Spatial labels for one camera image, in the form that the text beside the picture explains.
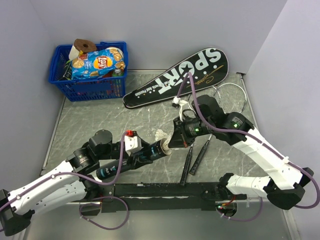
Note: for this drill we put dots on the blue plastic shopping basket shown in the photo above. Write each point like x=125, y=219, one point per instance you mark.
x=98, y=88

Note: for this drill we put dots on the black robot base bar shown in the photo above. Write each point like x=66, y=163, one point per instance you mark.
x=169, y=196

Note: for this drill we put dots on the left silver badminton racket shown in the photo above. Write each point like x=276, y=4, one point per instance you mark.
x=186, y=169

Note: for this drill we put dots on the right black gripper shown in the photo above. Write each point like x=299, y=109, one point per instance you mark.
x=177, y=139

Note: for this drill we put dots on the black shuttlecock tube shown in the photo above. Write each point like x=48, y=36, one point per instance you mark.
x=104, y=172

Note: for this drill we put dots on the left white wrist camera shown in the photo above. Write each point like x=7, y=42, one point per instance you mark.
x=132, y=143

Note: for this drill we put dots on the blue Lays chips bag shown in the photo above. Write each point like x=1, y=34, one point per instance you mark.
x=97, y=63

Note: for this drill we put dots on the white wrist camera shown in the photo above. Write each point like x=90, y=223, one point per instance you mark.
x=132, y=143
x=182, y=105

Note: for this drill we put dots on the right silver badminton racket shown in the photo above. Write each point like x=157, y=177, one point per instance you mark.
x=231, y=98

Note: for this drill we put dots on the silver badminton racket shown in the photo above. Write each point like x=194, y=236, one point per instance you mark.
x=186, y=169
x=231, y=98

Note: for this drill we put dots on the black SPORT racket bag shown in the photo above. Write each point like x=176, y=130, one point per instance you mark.
x=208, y=67

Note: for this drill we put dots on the dark green package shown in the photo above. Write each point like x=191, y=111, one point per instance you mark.
x=67, y=71

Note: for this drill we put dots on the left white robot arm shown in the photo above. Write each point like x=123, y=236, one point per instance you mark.
x=99, y=162

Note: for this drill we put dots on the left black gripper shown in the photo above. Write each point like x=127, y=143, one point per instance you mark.
x=138, y=160

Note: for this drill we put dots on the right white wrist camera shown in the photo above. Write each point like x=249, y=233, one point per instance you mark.
x=182, y=105

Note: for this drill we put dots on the white paper towel roll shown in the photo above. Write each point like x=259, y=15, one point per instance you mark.
x=74, y=52

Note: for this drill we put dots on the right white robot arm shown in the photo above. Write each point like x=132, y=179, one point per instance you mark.
x=283, y=185

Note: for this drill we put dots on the white shuttlecock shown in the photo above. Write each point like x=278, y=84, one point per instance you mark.
x=165, y=146
x=160, y=134

